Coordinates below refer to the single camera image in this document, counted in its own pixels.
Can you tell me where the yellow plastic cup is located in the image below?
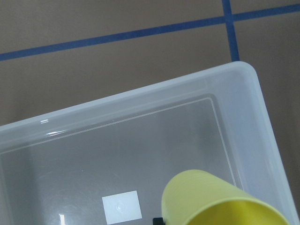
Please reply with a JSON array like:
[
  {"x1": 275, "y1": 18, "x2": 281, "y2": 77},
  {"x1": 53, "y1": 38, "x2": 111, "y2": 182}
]
[{"x1": 161, "y1": 170, "x2": 288, "y2": 225}]

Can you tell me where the clear plastic storage box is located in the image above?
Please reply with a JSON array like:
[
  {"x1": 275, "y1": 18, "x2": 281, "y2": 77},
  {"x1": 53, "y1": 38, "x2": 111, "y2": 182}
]
[{"x1": 0, "y1": 61, "x2": 300, "y2": 225}]

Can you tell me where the white label sticker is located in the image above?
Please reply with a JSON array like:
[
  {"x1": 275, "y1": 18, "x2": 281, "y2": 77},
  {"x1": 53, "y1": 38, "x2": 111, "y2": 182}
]
[{"x1": 102, "y1": 190, "x2": 142, "y2": 225}]

